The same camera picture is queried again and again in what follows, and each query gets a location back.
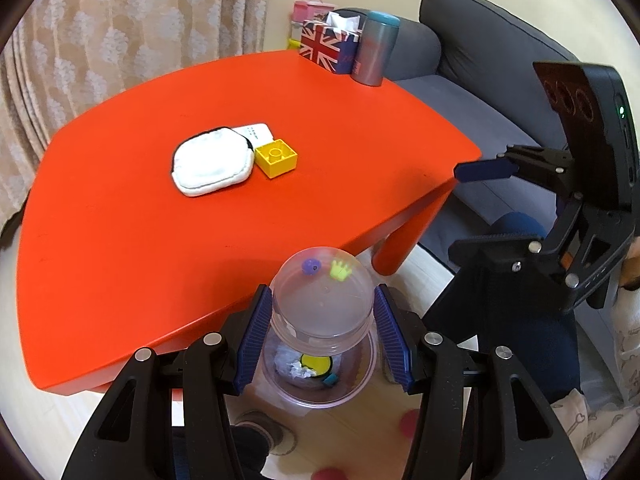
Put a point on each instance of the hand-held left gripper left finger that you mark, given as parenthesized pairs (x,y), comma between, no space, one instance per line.
(252,340)

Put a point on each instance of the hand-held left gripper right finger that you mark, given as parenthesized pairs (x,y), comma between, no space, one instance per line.
(395,340)

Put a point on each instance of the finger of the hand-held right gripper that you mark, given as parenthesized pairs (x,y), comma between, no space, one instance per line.
(480,170)
(490,250)

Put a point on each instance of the yellow round sponge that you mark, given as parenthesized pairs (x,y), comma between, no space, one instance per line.
(315,362)

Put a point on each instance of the clear plastic bin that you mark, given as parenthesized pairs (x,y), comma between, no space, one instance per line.
(350,390)

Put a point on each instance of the clear plastic capsule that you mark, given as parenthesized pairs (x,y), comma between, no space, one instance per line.
(320,305)

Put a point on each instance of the teal building block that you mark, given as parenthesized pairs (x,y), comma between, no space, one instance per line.
(330,380)

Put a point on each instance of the white fabric pouch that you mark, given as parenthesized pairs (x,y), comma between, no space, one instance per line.
(210,162)

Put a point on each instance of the yellow building block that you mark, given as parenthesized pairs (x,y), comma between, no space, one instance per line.
(275,157)

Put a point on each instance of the small white card packet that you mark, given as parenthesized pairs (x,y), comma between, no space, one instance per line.
(257,132)

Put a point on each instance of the person's right hand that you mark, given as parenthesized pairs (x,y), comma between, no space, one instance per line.
(632,270)

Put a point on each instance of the pink round object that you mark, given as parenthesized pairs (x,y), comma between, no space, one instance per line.
(327,474)
(411,422)

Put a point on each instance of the small green crown toy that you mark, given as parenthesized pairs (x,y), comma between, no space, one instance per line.
(340,270)

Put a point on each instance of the small purple toy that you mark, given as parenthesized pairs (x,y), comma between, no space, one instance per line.
(312,266)

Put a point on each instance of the grey slipper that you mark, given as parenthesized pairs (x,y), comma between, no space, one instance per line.
(280,435)

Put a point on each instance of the person's leg in dark trousers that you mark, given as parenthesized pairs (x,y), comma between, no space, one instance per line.
(240,455)

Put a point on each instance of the grey sofa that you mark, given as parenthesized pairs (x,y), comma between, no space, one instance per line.
(475,35)

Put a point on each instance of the grey tumbler with teal lid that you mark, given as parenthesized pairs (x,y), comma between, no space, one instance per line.
(372,50)

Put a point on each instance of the red table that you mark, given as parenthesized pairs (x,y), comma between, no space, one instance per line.
(125,235)

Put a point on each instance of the flag print tissue box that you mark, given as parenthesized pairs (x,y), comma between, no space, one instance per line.
(325,45)

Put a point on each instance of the white tissue sheet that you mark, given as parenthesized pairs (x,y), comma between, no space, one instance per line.
(345,21)

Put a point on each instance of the white printed cloth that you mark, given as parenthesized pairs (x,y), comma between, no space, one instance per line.
(600,420)

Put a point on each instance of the yellow plastic stool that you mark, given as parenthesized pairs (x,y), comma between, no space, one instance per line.
(290,40)

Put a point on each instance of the pink storage box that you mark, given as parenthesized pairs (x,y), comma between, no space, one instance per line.
(310,10)

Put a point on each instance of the beige patterned curtain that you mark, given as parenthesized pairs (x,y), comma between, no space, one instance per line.
(100,20)

